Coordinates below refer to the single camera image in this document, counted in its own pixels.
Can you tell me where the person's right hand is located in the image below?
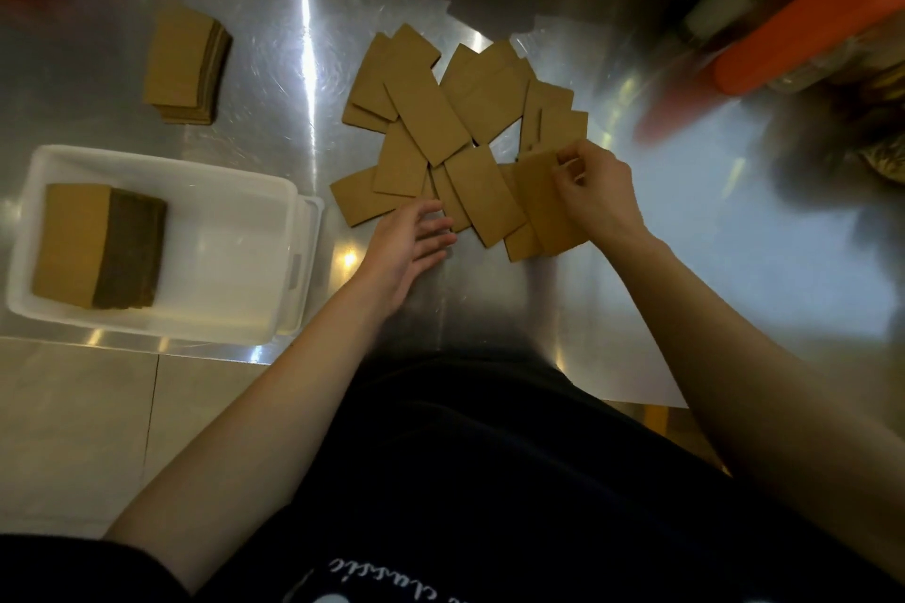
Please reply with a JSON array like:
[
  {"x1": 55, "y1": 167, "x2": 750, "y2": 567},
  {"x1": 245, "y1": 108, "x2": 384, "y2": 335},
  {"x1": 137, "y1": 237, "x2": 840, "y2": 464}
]
[{"x1": 552, "y1": 139, "x2": 649, "y2": 251}]

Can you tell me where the person's left hand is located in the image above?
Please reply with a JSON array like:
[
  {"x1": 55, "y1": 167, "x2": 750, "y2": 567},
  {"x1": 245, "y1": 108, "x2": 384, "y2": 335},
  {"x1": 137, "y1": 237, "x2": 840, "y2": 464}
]
[{"x1": 352, "y1": 197, "x2": 459, "y2": 319}]

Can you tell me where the brown cardboard cup sleeve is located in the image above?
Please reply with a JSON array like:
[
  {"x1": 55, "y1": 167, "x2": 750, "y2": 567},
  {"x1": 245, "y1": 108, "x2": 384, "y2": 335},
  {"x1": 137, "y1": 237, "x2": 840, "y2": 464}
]
[{"x1": 510, "y1": 150, "x2": 592, "y2": 257}]

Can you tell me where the person's right forearm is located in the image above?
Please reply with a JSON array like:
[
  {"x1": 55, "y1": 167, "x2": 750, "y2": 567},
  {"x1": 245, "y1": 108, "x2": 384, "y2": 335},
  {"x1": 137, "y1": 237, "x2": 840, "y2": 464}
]
[{"x1": 600, "y1": 234, "x2": 905, "y2": 584}]

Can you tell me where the person's left forearm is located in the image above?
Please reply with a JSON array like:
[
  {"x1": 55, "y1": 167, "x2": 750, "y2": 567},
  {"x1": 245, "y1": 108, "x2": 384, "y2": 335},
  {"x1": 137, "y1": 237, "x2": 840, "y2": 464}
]
[{"x1": 105, "y1": 270, "x2": 397, "y2": 594}]

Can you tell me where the pile of scattered cardboard sleeves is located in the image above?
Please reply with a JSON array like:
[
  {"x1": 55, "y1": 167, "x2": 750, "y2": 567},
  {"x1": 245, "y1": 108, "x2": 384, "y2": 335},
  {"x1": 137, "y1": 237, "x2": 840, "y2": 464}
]
[{"x1": 329, "y1": 23, "x2": 590, "y2": 263}]

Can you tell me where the white plastic bin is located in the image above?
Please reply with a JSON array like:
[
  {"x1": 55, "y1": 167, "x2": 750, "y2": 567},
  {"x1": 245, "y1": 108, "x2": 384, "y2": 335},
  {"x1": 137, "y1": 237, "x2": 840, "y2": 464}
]
[{"x1": 6, "y1": 144, "x2": 325, "y2": 347}]

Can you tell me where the person's black garment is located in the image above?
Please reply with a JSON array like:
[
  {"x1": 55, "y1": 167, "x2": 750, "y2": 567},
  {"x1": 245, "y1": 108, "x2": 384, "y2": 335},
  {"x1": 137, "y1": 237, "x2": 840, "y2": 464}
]
[{"x1": 0, "y1": 348, "x2": 905, "y2": 603}]

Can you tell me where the short stack of brown sleeves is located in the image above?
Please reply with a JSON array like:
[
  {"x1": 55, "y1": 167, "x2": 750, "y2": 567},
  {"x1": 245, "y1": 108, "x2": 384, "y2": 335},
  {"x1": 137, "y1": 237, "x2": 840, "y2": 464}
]
[{"x1": 143, "y1": 7, "x2": 233, "y2": 126}]

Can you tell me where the tall stack of brown sleeves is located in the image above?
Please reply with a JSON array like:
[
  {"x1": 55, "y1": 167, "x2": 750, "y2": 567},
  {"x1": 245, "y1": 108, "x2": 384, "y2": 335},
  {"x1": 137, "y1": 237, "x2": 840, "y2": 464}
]
[{"x1": 31, "y1": 183, "x2": 168, "y2": 311}]

